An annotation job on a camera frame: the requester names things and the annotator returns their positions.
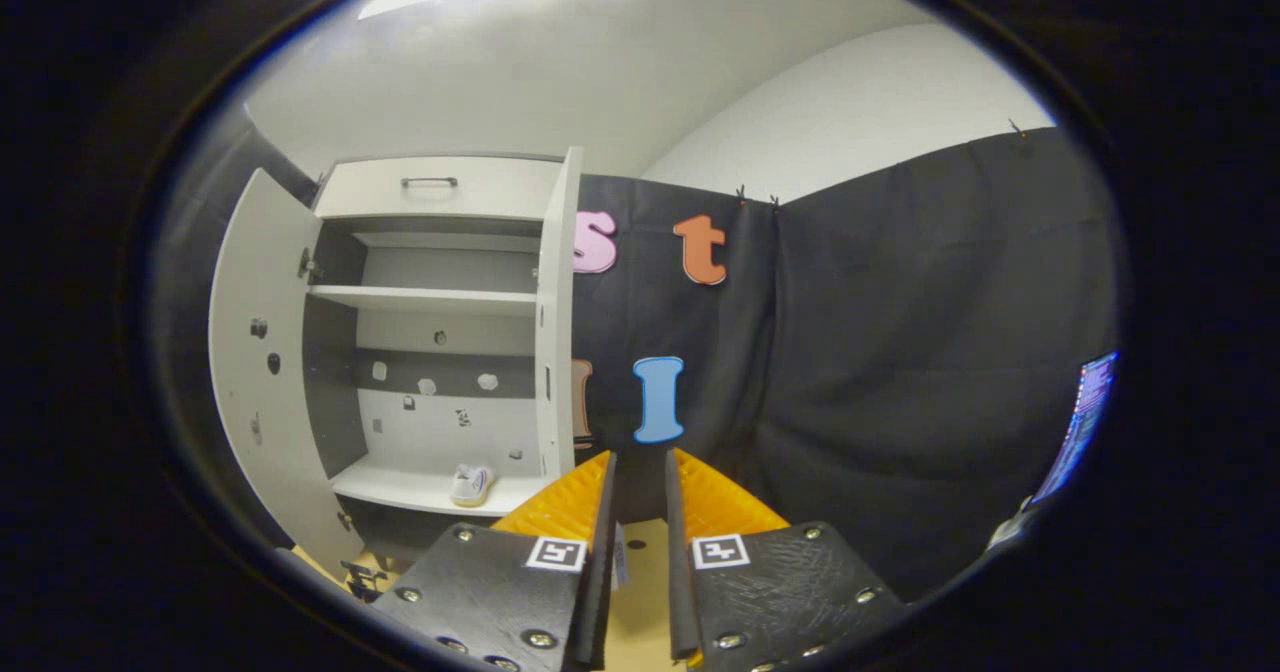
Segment computer screen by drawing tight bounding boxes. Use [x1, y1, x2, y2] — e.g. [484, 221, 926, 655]
[1033, 350, 1121, 505]

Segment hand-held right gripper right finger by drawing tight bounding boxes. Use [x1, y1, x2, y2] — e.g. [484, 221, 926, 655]
[664, 447, 909, 672]

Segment white cabinet drawer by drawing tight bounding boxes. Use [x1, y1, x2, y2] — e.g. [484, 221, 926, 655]
[313, 157, 566, 221]

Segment white canvas shoe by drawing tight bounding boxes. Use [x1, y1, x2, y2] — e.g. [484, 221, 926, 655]
[448, 463, 497, 509]

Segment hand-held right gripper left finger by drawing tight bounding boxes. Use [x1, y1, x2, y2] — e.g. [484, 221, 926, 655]
[368, 449, 619, 672]

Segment white shoe cabinet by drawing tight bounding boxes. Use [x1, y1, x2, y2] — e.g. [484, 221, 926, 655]
[300, 147, 586, 573]

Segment white cabinet shelf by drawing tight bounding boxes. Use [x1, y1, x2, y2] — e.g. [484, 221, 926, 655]
[307, 284, 539, 317]

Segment white door with camera sticker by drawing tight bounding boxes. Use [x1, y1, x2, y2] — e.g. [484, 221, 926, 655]
[208, 167, 366, 578]

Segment white door with cat sticker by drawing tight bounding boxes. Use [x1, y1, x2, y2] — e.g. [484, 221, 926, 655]
[533, 145, 586, 483]

